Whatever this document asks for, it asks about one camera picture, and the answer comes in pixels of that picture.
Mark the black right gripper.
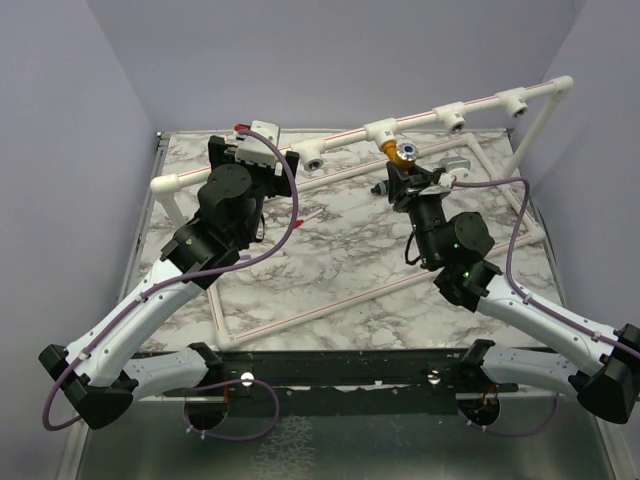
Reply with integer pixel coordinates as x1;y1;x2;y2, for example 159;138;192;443
386;159;447;268

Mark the orange water faucet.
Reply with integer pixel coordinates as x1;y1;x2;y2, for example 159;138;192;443
380;140;418;171

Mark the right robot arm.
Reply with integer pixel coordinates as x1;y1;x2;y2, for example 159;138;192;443
386;161;639;424

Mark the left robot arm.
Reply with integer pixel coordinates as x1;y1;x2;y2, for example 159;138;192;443
39;130;300;431

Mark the small black knob fitting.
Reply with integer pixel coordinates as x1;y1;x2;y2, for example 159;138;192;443
370;182;388;196

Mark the red capped white marker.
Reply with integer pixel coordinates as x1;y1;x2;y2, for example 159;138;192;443
294;209;324;229

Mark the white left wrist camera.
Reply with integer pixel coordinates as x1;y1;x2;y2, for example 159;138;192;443
234;120;281;169

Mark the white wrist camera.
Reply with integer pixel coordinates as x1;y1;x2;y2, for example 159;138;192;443
234;120;281;169
438;157;471;188

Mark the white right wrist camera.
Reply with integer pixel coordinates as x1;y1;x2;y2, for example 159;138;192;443
438;157;471;188

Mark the white pipe frame with tees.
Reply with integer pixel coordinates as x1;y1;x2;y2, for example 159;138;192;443
145;76;572;352

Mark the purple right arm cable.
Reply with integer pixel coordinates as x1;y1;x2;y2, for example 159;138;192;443
449;178;640;351

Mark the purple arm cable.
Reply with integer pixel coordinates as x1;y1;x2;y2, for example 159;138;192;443
449;178;640;351
42;130;300;431

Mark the black table front rail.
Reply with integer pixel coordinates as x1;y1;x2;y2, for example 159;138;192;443
164;349;492;417

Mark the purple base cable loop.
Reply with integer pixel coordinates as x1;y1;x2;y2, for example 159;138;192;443
187;375;281;442

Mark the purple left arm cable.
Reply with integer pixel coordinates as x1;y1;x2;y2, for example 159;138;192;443
42;130;300;431

